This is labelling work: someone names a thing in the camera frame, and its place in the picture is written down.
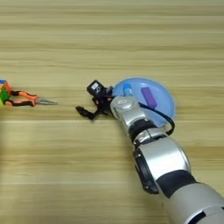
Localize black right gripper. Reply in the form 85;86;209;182
75;85;116;121

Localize purple rectangular block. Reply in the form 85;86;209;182
140;86;158;109

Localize blue glue stick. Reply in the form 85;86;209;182
122;83;135;98

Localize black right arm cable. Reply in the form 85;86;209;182
138;101;176;136

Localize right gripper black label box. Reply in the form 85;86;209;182
86;80;107;99

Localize round blue plate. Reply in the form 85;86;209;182
112;76;178;129

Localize orange black needle-nose pliers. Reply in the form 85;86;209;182
4;90;59;108

